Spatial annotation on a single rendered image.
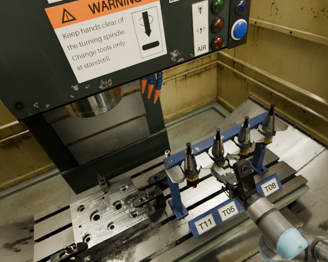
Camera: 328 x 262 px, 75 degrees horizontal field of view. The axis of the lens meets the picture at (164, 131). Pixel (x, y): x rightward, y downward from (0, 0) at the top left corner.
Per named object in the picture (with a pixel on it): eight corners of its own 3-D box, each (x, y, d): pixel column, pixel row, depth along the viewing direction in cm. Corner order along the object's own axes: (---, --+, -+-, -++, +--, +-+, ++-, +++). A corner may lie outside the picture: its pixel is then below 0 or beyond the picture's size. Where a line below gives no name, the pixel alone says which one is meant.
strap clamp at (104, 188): (115, 201, 103) (105, 183, 93) (109, 205, 103) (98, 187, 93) (109, 181, 113) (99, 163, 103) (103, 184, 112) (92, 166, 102)
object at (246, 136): (243, 133, 79) (244, 119, 75) (253, 139, 76) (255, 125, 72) (234, 139, 78) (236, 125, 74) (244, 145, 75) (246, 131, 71)
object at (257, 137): (267, 139, 78) (268, 138, 77) (256, 145, 77) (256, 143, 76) (254, 128, 83) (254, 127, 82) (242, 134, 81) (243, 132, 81)
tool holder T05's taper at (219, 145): (221, 145, 77) (221, 131, 72) (226, 154, 73) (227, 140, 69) (209, 148, 76) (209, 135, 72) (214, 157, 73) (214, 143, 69)
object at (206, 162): (217, 165, 73) (217, 163, 72) (203, 171, 71) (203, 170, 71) (205, 152, 78) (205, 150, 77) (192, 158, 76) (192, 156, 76)
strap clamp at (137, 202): (166, 205, 98) (161, 186, 88) (140, 219, 95) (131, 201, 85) (163, 199, 100) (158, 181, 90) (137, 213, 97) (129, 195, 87)
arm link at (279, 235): (282, 266, 57) (290, 257, 51) (252, 228, 65) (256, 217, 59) (304, 250, 59) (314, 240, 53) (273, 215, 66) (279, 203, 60)
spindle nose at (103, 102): (122, 80, 65) (109, 40, 57) (126, 109, 53) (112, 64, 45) (69, 93, 64) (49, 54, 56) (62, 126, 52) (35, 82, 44)
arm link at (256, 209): (257, 217, 59) (280, 202, 61) (246, 202, 62) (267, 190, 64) (253, 227, 64) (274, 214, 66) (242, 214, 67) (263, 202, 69)
